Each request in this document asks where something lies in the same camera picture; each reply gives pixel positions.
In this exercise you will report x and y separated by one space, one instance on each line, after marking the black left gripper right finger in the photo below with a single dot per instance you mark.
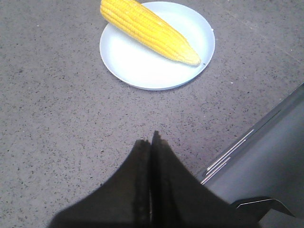
180 201

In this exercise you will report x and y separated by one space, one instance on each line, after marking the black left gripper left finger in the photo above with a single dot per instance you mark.
123 201

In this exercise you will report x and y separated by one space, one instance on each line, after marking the light blue round plate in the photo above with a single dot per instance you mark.
139 66

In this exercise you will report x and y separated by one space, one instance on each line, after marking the yellow corn cob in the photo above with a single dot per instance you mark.
146 27

